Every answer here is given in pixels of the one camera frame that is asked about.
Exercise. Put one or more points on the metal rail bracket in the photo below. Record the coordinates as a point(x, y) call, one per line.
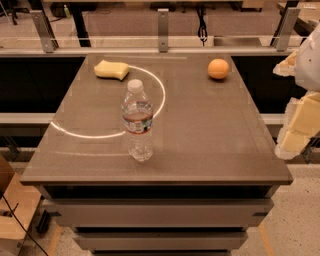
point(44, 30)
point(163, 29)
point(281, 40)

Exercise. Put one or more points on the cardboard box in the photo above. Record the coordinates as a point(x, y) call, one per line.
point(18, 204)

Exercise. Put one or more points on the yellow sponge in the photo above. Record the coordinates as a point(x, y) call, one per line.
point(106, 69)

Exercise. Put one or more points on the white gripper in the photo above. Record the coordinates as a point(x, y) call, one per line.
point(309, 65)

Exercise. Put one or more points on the left metal rail bracket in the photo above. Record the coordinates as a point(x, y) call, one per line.
point(44, 30)

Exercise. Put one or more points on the orange fruit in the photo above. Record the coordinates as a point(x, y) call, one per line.
point(218, 69)

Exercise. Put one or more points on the right metal rail bracket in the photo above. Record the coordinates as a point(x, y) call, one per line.
point(281, 40)

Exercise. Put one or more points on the grey drawer cabinet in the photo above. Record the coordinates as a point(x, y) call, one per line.
point(160, 226)

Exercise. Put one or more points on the clear plastic water bottle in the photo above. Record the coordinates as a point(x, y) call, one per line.
point(137, 113)

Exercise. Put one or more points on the middle metal rail bracket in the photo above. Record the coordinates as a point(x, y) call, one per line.
point(163, 29)

